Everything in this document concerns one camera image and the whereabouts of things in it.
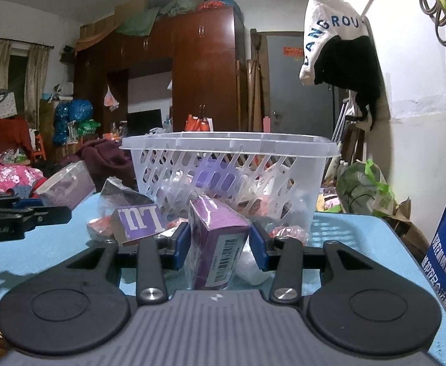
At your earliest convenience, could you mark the pink floral blanket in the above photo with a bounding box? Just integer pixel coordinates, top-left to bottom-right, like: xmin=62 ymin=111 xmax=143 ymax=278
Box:
xmin=0 ymin=161 xmax=45 ymax=196

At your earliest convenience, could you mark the brown paper bag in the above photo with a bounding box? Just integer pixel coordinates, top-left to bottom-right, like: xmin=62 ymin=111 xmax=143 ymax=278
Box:
xmin=382 ymin=197 xmax=430 ymax=260

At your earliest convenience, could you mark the grey door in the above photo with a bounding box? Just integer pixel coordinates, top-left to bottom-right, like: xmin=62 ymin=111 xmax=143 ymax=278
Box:
xmin=266 ymin=31 xmax=337 ymax=142

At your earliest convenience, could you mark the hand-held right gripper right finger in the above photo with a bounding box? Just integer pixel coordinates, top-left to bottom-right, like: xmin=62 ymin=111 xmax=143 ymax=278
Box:
xmin=248 ymin=222 xmax=392 ymax=306

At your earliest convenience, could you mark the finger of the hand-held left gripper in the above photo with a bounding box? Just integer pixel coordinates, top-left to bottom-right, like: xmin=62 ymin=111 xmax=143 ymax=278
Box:
xmin=15 ymin=205 xmax=73 ymax=234
xmin=0 ymin=194 xmax=42 ymax=210

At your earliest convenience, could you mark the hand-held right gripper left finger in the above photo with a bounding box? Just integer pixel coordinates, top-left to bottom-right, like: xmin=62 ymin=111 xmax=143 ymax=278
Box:
xmin=63 ymin=222 xmax=191 ymax=306

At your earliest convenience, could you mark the green packet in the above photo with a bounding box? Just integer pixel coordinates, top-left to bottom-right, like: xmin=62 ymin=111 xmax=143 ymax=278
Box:
xmin=75 ymin=120 xmax=102 ymax=138

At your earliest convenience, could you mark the blue plastic bag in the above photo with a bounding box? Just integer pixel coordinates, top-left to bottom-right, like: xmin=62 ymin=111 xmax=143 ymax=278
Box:
xmin=53 ymin=99 xmax=94 ymax=146

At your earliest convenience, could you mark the purple clear-wrapped pack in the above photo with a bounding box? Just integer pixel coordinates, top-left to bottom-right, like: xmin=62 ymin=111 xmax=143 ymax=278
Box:
xmin=33 ymin=159 xmax=96 ymax=210

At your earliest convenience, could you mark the patterned gift bag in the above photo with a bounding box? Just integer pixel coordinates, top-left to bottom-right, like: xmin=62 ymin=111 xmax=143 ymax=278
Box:
xmin=0 ymin=91 xmax=18 ymax=119

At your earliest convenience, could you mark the white and black hanging garment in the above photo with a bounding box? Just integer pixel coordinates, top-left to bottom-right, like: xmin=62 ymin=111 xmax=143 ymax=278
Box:
xmin=298 ymin=0 xmax=383 ymax=133

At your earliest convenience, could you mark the maroon cloth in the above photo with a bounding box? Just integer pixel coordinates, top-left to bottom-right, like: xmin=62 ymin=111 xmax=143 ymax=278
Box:
xmin=73 ymin=139 xmax=138 ymax=192

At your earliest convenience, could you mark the red and white hanging bag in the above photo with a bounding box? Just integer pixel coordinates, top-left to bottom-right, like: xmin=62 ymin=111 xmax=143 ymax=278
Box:
xmin=103 ymin=85 xmax=119 ymax=111

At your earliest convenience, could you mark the purple-topped box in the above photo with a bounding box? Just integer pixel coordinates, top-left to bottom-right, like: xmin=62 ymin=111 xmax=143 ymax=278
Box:
xmin=193 ymin=158 xmax=243 ymax=196

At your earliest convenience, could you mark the red snack packet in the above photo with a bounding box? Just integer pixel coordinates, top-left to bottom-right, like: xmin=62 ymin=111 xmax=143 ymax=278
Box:
xmin=86 ymin=217 xmax=121 ymax=242
xmin=270 ymin=225 xmax=310 ymax=247

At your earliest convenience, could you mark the purple box with barcode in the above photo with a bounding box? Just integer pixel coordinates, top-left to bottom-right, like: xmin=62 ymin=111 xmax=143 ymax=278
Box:
xmin=184 ymin=194 xmax=252 ymax=291

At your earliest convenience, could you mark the orange plastic stool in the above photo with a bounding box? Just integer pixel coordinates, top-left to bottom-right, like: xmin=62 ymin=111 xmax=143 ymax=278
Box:
xmin=30 ymin=129 xmax=49 ymax=161

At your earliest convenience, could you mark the red cloth-covered cabinet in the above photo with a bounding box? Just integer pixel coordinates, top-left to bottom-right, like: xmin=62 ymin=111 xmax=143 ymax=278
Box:
xmin=0 ymin=116 xmax=33 ymax=158

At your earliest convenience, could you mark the brown wooden wardrobe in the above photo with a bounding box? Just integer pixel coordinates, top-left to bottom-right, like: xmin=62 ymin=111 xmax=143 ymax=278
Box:
xmin=73 ymin=5 xmax=247 ymax=138

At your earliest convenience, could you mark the beige curtain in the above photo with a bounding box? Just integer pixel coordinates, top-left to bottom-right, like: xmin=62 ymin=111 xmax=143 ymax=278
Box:
xmin=0 ymin=35 xmax=50 ymax=123

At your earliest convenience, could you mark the green cloth bundle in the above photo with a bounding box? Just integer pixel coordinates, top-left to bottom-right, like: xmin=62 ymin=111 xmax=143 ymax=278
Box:
xmin=115 ymin=0 xmax=209 ymax=38

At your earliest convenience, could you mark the purple lettered box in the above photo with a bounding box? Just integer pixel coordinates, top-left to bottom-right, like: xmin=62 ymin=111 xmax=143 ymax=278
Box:
xmin=115 ymin=203 xmax=168 ymax=247

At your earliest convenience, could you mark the dark television screen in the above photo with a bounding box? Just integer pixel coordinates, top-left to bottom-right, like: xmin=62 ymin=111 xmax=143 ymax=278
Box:
xmin=127 ymin=109 xmax=163 ymax=136

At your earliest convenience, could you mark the white plastic basket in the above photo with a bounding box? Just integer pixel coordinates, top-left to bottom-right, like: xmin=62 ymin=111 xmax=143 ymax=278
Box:
xmin=119 ymin=131 xmax=343 ymax=225

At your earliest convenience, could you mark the green and white plastic bag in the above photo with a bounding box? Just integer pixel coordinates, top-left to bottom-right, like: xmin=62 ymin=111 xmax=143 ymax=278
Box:
xmin=335 ymin=159 xmax=396 ymax=219

